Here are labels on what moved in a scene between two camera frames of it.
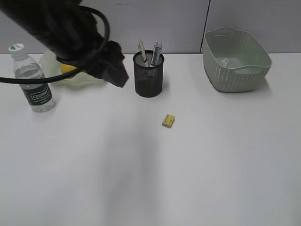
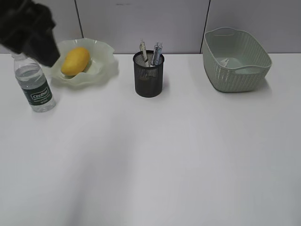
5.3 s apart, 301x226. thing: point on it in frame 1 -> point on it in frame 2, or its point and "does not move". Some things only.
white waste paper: (224, 62) does not move
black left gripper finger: (115, 74) -> (44, 50)
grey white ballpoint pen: (160, 53) does not move
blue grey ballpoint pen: (155, 53) does not move
